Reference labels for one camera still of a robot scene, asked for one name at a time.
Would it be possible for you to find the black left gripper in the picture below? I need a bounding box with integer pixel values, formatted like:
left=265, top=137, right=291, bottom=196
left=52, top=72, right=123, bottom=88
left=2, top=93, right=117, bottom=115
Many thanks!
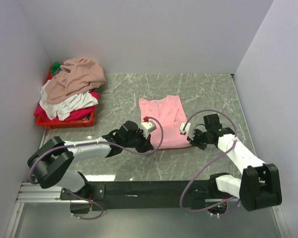
left=123, top=127, right=153, bottom=154

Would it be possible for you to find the pink t shirt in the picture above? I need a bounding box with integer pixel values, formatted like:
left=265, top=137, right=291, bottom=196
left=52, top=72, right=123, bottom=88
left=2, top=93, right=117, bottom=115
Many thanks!
left=139, top=95, right=190, bottom=150

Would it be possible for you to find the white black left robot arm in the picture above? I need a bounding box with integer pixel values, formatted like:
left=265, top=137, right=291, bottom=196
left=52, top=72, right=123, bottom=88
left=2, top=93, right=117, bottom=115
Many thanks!
left=27, top=121, right=156, bottom=199

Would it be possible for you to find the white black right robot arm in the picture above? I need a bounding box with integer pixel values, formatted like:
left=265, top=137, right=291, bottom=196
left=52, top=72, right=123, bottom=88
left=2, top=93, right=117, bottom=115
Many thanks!
left=180, top=114, right=282, bottom=211

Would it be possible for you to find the red plastic basket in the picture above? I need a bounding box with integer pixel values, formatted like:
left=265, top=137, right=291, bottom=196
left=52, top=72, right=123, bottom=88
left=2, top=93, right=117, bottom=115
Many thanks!
left=34, top=69, right=95, bottom=129

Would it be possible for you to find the black base beam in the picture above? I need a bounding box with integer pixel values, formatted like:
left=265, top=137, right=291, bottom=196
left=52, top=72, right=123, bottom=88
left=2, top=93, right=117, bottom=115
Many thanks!
left=59, top=179, right=239, bottom=216

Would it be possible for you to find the white t shirt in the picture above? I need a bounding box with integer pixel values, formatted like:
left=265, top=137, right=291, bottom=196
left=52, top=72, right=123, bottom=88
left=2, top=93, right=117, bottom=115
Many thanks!
left=39, top=80, right=98, bottom=121

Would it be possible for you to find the beige t shirt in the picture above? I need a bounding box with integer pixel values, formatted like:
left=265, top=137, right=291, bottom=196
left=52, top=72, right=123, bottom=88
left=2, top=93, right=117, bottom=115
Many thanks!
left=45, top=58, right=106, bottom=104

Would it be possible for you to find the magenta t shirt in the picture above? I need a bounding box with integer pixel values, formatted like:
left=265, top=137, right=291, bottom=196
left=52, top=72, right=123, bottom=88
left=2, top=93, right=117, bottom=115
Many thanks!
left=34, top=92, right=99, bottom=122

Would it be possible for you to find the green garment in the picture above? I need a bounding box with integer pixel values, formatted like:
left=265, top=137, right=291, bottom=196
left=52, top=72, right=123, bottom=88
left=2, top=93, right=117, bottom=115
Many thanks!
left=51, top=62, right=61, bottom=75

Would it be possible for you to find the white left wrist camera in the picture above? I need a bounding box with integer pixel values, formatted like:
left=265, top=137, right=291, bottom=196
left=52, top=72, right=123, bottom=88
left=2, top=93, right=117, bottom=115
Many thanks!
left=140, top=117, right=156, bottom=138

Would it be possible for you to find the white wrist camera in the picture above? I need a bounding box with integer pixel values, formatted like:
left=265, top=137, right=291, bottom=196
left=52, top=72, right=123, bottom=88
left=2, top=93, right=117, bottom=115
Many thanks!
left=140, top=117, right=156, bottom=138
left=180, top=122, right=195, bottom=139

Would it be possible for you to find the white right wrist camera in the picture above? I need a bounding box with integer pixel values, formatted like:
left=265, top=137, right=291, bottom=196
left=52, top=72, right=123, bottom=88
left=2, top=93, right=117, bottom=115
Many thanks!
left=180, top=122, right=195, bottom=139

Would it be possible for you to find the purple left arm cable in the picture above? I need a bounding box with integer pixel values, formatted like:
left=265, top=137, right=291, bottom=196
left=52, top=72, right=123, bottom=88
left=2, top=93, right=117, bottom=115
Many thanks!
left=28, top=116, right=164, bottom=220

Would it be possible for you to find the aluminium frame rail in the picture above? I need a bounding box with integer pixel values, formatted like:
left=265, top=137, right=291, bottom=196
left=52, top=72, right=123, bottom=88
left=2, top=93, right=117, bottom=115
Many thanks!
left=3, top=128, right=291, bottom=238

